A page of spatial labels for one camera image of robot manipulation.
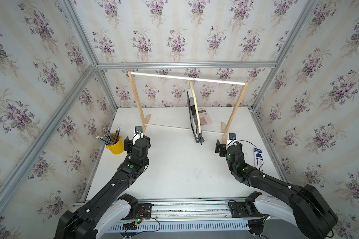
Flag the blue white packaged item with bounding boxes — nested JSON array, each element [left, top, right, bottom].
[[253, 147, 264, 170]]

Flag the colored pencils bundle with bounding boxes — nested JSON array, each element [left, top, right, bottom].
[[96, 127, 121, 145]]

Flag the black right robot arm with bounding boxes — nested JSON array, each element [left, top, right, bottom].
[[215, 140, 339, 239]]

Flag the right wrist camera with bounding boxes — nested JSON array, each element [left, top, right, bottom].
[[227, 133, 236, 145]]

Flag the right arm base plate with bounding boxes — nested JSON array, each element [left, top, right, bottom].
[[227, 200, 267, 218]]

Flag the aluminium mounting rail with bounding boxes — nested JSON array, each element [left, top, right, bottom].
[[65, 197, 315, 223]]

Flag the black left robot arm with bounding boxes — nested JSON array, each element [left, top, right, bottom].
[[54, 134, 151, 239]]

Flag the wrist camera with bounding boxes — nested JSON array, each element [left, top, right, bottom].
[[227, 133, 236, 145], [133, 126, 143, 140]]

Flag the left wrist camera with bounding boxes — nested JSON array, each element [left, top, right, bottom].
[[133, 126, 143, 140]]

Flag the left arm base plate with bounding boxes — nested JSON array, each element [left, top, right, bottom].
[[128, 203, 153, 221]]

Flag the small electronics board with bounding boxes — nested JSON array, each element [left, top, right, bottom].
[[121, 220, 142, 231]]

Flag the black white checkered scarf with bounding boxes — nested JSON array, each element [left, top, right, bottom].
[[187, 88, 204, 145]]

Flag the yellow pencil cup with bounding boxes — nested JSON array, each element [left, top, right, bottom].
[[105, 136, 125, 155]]

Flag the pink calculator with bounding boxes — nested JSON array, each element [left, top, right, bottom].
[[198, 108, 213, 126]]

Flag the aluminium frame profiles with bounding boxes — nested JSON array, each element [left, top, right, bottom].
[[0, 0, 327, 239]]

